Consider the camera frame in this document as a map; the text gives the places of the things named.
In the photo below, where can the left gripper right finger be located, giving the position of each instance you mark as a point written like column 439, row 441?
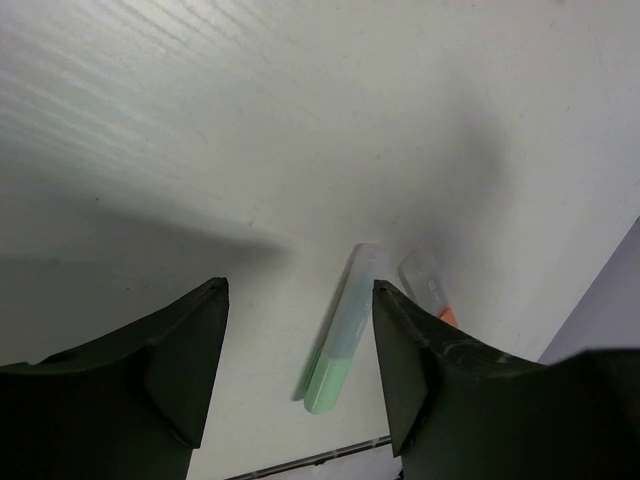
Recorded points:
column 448, row 396

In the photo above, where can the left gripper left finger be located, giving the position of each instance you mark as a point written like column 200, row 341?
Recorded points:
column 131, row 404

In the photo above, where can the green highlighter pen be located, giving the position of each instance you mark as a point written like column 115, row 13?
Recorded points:
column 349, row 317

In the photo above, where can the orange capped clear highlighter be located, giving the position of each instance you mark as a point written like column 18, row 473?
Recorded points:
column 420, row 277

